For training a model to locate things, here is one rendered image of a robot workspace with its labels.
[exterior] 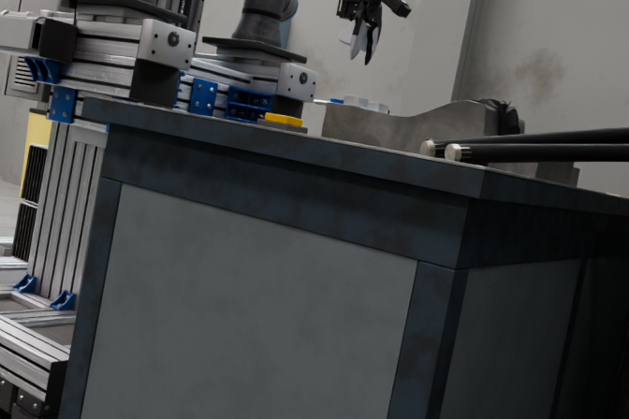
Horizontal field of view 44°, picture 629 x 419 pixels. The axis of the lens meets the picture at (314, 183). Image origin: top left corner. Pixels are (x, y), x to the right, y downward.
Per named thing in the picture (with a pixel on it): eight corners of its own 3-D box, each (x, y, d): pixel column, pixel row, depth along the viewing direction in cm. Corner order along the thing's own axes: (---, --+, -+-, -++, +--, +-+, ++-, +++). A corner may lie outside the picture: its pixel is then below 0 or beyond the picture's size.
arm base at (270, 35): (219, 38, 225) (226, 5, 225) (253, 50, 238) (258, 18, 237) (258, 42, 217) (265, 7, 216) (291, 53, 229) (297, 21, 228)
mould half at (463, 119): (319, 140, 176) (330, 81, 175) (373, 151, 198) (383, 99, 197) (534, 180, 149) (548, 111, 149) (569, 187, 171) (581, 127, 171)
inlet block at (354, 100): (307, 111, 185) (311, 89, 185) (317, 114, 190) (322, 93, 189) (353, 119, 178) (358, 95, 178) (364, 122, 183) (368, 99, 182)
